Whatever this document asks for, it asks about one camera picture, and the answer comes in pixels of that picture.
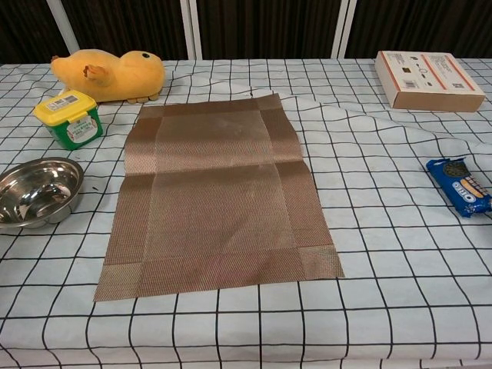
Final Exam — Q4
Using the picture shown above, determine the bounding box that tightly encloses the brown woven placemat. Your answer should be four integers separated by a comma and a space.
94, 91, 346, 304

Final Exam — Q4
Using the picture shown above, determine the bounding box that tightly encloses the stainless steel bowl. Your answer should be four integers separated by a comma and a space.
0, 157, 85, 230

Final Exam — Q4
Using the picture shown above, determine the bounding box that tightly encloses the yellow duck plush toy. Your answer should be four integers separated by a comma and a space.
51, 48, 167, 104

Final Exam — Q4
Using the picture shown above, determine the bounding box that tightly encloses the white black checked tablecloth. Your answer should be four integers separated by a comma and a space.
0, 57, 492, 369

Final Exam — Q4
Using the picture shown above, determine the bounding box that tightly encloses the green container with yellow lid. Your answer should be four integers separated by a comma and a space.
32, 90, 104, 151

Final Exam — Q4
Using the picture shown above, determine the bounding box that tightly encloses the white orange cardboard box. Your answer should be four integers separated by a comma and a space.
374, 50, 486, 113

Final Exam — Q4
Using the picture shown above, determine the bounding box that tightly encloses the blue Oreo cookie pack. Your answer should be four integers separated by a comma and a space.
425, 156, 492, 220

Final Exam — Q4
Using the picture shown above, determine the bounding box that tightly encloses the white partition post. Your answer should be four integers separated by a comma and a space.
329, 0, 358, 59
179, 0, 204, 61
45, 0, 81, 55

